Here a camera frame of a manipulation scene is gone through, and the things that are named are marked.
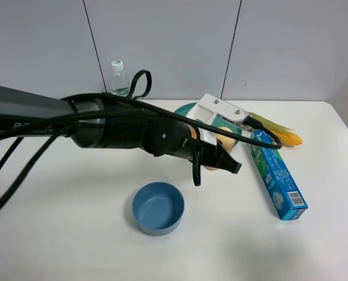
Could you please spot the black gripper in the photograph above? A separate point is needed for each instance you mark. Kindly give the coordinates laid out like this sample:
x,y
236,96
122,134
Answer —
x,y
170,137

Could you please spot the blue toothpaste box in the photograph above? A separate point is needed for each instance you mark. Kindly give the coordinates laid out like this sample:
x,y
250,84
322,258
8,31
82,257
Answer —
x,y
283,191

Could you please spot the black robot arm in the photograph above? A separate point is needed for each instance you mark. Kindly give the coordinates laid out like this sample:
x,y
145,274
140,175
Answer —
x,y
104,121

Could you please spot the clear water bottle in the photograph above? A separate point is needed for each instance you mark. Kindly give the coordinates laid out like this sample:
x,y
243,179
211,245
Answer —
x,y
119,83

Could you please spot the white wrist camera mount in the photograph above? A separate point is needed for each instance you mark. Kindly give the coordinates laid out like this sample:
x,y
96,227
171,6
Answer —
x,y
209,107

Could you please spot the teal round plate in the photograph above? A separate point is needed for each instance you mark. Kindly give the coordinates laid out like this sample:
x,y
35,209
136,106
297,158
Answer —
x,y
218,121

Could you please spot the tan bread bun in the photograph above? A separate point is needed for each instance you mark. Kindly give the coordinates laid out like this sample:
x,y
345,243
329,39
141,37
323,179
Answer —
x,y
226,142

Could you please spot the blue plastic bowl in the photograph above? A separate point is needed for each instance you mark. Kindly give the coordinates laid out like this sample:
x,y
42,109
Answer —
x,y
158,208

